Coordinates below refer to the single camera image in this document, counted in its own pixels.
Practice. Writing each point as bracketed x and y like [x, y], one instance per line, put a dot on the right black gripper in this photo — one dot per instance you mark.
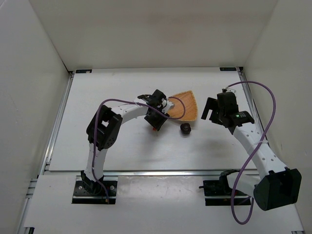
[212, 111]

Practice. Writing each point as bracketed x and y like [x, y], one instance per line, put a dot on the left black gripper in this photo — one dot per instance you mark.
[155, 117]

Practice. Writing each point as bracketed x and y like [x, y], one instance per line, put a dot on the woven wicker fruit bowl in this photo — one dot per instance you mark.
[184, 101]

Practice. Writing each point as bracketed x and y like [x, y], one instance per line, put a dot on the dark purple fake fruit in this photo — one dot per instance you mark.
[185, 129]

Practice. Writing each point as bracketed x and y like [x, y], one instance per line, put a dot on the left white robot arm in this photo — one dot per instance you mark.
[104, 128]

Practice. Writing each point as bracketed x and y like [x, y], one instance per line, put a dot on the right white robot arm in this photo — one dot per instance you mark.
[277, 185]

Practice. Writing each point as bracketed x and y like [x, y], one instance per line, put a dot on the right black corner bracket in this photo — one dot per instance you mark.
[227, 69]

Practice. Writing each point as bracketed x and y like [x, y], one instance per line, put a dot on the black corner bracket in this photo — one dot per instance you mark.
[227, 69]
[83, 71]

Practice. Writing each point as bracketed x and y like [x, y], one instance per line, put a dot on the left black corner bracket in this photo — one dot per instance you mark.
[83, 71]

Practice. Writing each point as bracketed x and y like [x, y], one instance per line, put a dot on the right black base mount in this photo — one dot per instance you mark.
[218, 192]

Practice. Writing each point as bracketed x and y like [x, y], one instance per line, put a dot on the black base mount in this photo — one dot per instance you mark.
[85, 194]
[218, 192]

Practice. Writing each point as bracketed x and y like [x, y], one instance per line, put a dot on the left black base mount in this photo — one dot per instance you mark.
[85, 194]

